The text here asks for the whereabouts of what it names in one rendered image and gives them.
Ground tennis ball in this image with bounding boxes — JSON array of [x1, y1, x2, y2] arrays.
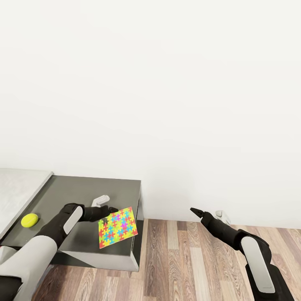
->
[[21, 214, 38, 227]]

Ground jigsaw puzzle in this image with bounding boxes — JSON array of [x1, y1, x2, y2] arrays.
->
[[99, 207, 138, 249]]

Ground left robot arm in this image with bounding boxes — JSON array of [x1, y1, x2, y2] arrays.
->
[[0, 195, 119, 301]]

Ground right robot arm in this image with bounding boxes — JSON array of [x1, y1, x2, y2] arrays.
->
[[190, 207, 295, 301]]

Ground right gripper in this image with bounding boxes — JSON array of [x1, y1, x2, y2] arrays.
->
[[190, 207, 230, 241]]

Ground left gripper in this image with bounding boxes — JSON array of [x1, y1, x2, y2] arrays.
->
[[88, 205, 119, 222]]

